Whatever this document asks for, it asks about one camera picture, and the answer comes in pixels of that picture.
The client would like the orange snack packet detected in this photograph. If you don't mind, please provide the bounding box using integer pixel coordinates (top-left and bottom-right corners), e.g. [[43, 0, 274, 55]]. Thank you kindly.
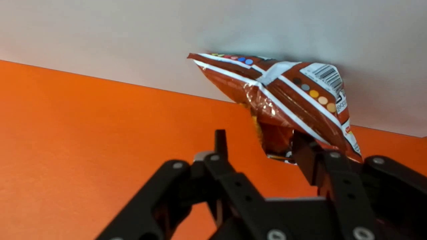
[[185, 52, 364, 166]]

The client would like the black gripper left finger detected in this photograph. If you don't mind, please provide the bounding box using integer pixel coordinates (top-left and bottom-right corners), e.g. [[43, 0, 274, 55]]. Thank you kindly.
[[94, 130, 269, 240]]

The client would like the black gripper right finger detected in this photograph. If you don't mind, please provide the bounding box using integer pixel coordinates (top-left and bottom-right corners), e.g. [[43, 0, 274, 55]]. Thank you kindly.
[[290, 132, 427, 240]]

